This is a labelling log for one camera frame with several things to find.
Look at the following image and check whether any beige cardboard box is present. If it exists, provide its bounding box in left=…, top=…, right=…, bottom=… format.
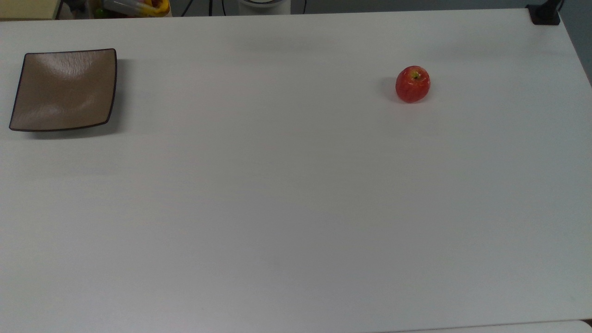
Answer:
left=0, top=0, right=62, bottom=20

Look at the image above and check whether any black table clamp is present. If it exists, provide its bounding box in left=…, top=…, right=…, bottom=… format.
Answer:
left=526, top=0, right=566, bottom=25

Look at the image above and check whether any red apple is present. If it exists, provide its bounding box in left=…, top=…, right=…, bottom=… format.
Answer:
left=395, top=66, right=431, bottom=104

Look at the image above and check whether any yellow plastic bag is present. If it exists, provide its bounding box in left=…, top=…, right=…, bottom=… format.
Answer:
left=102, top=0, right=171, bottom=18

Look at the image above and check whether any brown square ceramic plate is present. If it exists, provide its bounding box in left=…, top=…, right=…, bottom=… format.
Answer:
left=9, top=48, right=118, bottom=132

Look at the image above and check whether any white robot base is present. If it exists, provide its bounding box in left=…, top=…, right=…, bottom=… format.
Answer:
left=238, top=0, right=292, bottom=15

